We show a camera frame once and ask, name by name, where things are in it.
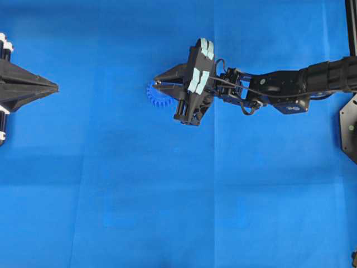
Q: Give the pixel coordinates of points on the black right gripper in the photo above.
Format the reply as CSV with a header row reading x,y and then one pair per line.
x,y
195,75

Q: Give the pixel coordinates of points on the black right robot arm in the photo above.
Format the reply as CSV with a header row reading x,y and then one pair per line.
x,y
289,91

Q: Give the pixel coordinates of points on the small blue plastic gear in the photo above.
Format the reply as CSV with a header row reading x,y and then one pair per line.
x,y
157,98

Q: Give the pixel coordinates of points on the blue table cloth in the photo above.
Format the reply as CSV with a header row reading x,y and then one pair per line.
x,y
96,176

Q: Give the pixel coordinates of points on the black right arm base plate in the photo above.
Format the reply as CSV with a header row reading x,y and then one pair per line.
x,y
348,128

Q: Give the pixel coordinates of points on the black aluminium frame post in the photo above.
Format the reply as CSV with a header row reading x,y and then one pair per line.
x,y
350,7

